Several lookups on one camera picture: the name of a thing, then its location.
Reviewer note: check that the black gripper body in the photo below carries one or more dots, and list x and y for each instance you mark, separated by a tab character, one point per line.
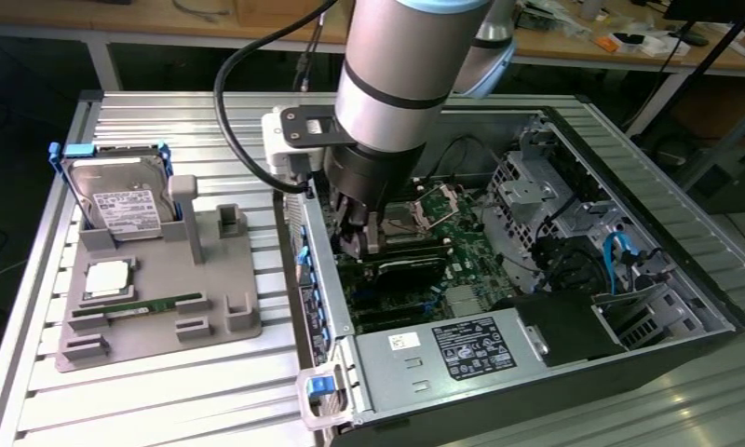
373	177

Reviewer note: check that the graphics card with metal bracket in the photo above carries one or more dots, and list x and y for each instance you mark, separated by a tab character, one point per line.
410	274

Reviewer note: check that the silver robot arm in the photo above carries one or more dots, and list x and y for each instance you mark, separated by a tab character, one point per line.
386	70

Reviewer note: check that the CPU socket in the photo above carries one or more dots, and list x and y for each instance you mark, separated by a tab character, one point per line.
407	223

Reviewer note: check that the black RAM stick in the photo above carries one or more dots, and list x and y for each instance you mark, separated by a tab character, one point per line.
417	247

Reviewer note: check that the blue slot retention latch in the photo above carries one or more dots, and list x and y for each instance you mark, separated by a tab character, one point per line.
303	258

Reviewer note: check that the open socket cover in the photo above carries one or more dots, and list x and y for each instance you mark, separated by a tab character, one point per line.
438	205

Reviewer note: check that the black expansion slot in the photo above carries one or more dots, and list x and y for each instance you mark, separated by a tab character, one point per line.
393	319
391	303

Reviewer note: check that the green motherboard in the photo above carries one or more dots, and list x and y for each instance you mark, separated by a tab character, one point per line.
466	242

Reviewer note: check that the silver chipset heatsink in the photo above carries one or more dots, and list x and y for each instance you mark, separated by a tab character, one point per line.
466	300

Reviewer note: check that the silver drive cage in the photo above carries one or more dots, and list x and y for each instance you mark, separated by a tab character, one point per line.
522	195

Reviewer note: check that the grey power supply unit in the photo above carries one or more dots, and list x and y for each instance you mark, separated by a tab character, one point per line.
386	372

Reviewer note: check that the blue case release tab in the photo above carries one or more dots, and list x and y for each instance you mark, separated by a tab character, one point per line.
321	387

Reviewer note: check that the grey parts rack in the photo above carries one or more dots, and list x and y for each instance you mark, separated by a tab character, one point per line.
162	279

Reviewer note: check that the black plastic air shroud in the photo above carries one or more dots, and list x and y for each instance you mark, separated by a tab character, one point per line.
559	326

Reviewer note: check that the green RAM stick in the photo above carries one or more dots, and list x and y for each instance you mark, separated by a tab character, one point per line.
143	307

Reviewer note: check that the silver CPU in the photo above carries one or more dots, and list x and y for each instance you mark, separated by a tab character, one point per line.
107	279

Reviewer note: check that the green circuit board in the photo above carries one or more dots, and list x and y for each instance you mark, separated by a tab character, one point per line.
541	21

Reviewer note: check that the small orange box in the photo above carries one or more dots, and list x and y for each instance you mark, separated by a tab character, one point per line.
607	44

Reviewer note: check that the clear plastic bag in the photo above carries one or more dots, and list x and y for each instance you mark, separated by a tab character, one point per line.
581	18

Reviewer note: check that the silver disk bay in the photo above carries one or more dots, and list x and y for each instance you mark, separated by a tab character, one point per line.
646	321

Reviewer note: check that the long wooden desk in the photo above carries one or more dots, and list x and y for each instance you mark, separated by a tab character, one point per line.
131	23

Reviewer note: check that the black open PC case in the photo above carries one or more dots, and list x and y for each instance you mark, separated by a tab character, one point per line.
597	400

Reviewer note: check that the grey metal stand leg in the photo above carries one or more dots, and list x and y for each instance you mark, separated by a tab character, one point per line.
727	139

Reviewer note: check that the black floor box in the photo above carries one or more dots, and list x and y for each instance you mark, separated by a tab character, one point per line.
733	186

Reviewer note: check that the black stand pole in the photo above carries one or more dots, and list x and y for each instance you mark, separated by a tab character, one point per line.
723	44

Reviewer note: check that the black computer monitor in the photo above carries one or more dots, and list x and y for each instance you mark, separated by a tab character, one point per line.
714	9

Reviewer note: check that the hard disk with blue bracket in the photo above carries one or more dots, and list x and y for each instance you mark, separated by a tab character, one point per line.
118	195

